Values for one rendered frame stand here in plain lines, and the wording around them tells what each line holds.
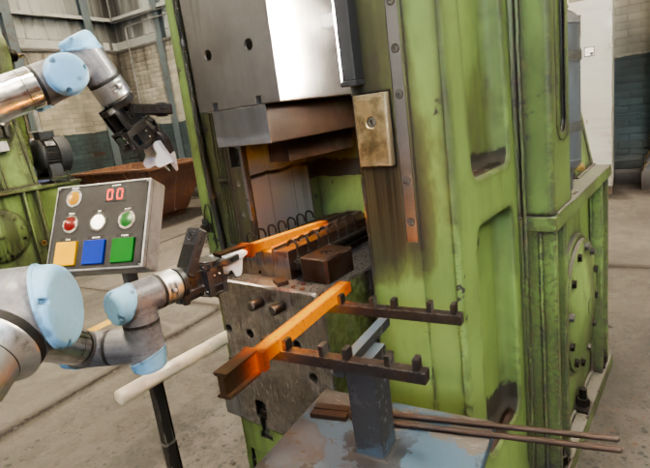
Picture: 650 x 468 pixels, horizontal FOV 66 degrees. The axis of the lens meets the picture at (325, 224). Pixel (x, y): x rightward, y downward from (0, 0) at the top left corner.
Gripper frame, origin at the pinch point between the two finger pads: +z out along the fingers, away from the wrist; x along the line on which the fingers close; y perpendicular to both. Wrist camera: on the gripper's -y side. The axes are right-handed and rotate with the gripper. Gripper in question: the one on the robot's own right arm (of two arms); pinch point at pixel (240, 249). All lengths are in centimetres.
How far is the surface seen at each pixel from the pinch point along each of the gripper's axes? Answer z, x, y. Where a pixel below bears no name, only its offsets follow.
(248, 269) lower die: 9.0, -8.5, 8.7
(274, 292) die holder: 3.0, 6.7, 11.6
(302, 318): -15.5, 32.4, 7.1
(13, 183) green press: 125, -479, -6
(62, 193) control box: -8, -70, -17
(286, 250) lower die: 9.5, 6.9, 2.5
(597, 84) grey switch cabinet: 538, -10, -30
